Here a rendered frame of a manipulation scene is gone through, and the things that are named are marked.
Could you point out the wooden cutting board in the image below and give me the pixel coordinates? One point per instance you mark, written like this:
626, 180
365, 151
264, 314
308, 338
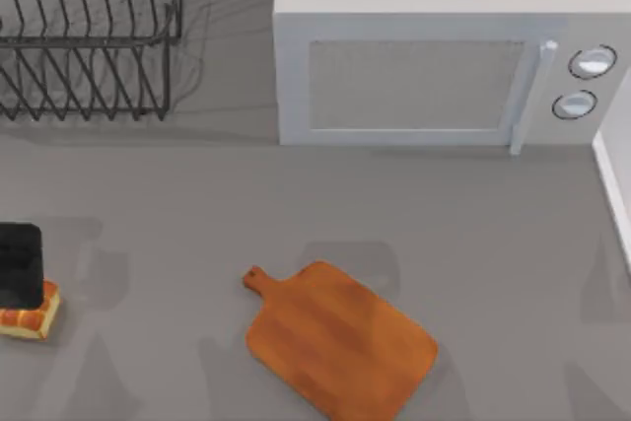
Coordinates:
335, 342

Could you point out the microwave oven door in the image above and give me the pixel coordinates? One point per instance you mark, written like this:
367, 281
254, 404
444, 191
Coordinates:
409, 86

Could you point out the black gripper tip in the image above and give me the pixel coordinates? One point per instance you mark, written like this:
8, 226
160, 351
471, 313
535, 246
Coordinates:
19, 265

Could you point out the brown bread loaf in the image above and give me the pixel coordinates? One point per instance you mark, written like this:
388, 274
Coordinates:
34, 318

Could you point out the pale grey microwave oven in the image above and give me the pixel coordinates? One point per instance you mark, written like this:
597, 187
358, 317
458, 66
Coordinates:
443, 12

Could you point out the round microwave knob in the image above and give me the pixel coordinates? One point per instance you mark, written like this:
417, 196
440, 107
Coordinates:
574, 105
592, 62

